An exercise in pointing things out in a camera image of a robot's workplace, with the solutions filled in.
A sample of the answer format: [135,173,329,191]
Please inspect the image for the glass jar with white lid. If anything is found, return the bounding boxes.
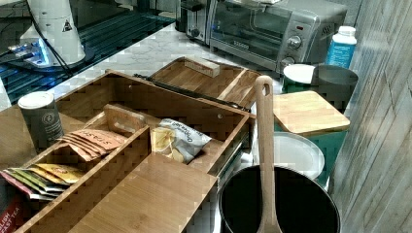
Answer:
[252,131,326,181]

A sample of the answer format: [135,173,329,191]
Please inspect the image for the silver toaster oven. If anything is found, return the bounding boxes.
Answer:
[209,0,347,73]

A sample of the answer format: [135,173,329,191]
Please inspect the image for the black utensil holder pot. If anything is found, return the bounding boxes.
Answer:
[219,165,340,233]

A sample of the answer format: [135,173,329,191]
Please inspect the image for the wooden spoon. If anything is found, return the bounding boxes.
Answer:
[255,76,283,233]

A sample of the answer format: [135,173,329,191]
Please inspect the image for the teal canister with wooden lid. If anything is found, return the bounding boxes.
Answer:
[273,91,350,187]

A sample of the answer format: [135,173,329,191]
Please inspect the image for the black slot toaster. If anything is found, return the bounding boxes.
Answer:
[176,0,212,46]

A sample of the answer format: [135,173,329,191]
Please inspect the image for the dark grey cylindrical tin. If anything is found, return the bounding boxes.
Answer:
[17,91,64,152]

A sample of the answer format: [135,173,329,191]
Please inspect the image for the small light wooden block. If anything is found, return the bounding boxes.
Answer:
[185,57,221,78]

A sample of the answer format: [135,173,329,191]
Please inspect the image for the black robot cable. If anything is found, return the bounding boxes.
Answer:
[24,0,74,78]

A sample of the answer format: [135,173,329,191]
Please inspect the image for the white snack bag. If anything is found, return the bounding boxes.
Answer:
[151,118,212,164]

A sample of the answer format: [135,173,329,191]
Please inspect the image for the wooden cutting board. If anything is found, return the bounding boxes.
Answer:
[150,57,260,112]

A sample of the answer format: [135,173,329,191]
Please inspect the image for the dark grey round canister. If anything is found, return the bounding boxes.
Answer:
[310,65,359,113]

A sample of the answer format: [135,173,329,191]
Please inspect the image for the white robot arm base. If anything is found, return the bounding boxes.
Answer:
[20,0,86,68]

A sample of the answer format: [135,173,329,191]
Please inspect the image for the red english breakfast tea box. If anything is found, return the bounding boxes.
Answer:
[0,197,23,233]

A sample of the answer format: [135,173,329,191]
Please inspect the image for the bamboo tea organizer box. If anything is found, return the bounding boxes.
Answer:
[0,71,254,233]

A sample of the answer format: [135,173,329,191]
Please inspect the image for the yellow green tea packets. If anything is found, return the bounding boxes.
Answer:
[1,163,85,201]

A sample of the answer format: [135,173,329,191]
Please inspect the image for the blue white bottle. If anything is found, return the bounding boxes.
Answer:
[325,26,357,69]

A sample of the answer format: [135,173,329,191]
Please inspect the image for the orange tea bag packets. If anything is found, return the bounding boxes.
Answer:
[57,129,127,161]

